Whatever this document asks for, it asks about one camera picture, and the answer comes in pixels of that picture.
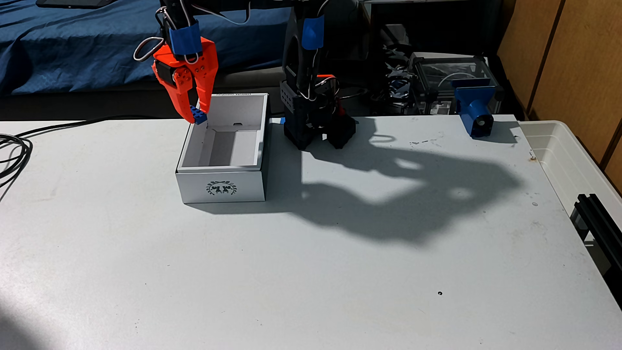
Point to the blue toy brick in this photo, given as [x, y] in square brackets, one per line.
[199, 115]

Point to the white plastic bin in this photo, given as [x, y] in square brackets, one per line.
[559, 155]

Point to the dark flat tablet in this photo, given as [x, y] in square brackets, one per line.
[73, 2]

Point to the clear plastic case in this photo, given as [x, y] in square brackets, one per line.
[437, 73]

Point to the black white patterned item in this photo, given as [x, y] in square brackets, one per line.
[398, 82]

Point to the wooden cabinet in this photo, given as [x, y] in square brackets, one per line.
[573, 58]

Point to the blue printed camera mount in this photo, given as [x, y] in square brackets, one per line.
[474, 104]

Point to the white cardboard box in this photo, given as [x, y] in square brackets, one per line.
[221, 187]

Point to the black aluminium extrusion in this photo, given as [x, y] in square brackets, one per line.
[600, 223]

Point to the blue bed cover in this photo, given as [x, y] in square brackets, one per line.
[73, 48]

